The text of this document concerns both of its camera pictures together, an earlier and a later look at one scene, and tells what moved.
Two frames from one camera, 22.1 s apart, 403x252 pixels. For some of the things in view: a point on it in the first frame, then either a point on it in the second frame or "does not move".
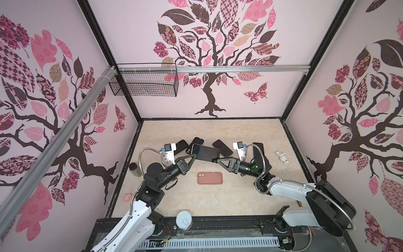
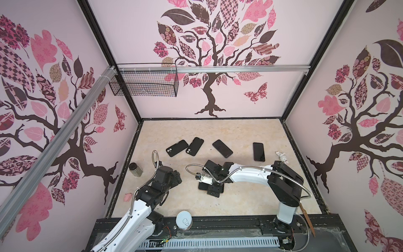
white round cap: [184, 220] does not move
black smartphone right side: [257, 152] does not move
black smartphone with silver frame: [204, 153] → [203, 186]
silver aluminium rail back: [139, 69] does not move
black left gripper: [182, 165] → [175, 179]
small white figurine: [283, 157] does not move
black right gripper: [235, 165] → [216, 190]
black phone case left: [180, 146] does not move
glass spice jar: [135, 169] does not move
